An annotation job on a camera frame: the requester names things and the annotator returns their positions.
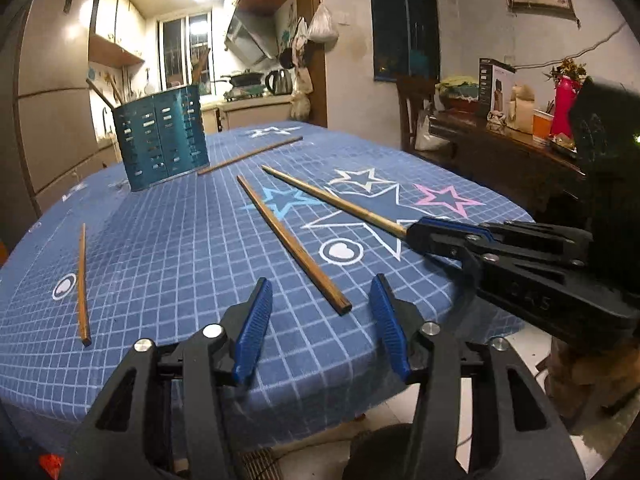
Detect steel electric kettle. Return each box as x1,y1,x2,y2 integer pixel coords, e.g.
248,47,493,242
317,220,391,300
264,67,295,97

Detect black wok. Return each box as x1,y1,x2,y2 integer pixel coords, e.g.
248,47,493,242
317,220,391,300
220,71,266,88

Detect gas stove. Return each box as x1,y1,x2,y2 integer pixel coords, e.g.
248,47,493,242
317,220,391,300
222,86,266,102

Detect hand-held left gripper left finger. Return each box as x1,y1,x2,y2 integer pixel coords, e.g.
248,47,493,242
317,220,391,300
62,276,274,480

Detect teal metal utensil holder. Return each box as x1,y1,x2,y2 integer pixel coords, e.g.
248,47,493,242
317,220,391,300
111,84,211,193

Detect beige paper bag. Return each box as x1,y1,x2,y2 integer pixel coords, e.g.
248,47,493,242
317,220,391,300
507,84,537,135

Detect orange paper cup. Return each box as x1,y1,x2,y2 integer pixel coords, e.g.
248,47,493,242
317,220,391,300
531,109,556,145

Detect wooden chair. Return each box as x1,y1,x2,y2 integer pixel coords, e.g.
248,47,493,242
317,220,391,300
396,76,441,153

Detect basket of cloths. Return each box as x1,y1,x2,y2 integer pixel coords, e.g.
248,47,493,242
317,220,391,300
435,76,481,112

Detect hanging cloths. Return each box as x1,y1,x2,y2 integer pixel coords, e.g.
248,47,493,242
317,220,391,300
277,17,315,122

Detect kitchen base cabinets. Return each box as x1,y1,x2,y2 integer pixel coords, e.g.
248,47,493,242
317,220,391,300
202,95,301,133

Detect dark wooden side table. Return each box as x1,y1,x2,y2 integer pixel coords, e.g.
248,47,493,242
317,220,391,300
422,110,591,221

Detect wooden door frame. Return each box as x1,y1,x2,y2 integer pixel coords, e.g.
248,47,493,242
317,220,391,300
295,0,330,128

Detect dried flowers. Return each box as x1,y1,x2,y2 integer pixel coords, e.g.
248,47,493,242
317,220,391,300
545,56,588,83

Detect white plastic bag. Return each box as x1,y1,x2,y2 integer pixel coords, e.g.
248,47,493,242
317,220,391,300
306,0,340,44

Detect blue checkered star tablecloth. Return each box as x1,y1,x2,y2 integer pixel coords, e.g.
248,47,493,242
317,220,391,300
0,120,536,453

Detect dark window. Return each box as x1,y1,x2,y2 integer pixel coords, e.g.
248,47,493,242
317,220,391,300
367,0,441,82

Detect red plastic bag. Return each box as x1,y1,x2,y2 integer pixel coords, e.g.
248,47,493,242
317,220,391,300
37,452,66,476

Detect black product box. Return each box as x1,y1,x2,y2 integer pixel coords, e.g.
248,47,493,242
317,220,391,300
477,57,517,118

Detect silver refrigerator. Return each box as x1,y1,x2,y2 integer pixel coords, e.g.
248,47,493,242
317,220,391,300
12,0,101,211

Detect wall cable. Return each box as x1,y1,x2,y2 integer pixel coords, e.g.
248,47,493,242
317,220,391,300
515,22,628,71

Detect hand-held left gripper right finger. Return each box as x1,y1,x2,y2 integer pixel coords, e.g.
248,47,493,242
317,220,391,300
369,273,586,480

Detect kitchen window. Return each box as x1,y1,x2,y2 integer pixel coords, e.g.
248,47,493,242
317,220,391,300
157,12,215,96

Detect steel range hood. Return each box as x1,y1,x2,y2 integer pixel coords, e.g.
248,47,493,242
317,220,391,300
224,12,281,63

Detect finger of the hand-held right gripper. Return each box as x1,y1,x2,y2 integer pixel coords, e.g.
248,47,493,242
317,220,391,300
406,216,501,286
470,221,595,268

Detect dark round object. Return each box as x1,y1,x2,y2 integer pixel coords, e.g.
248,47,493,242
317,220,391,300
342,422,418,480

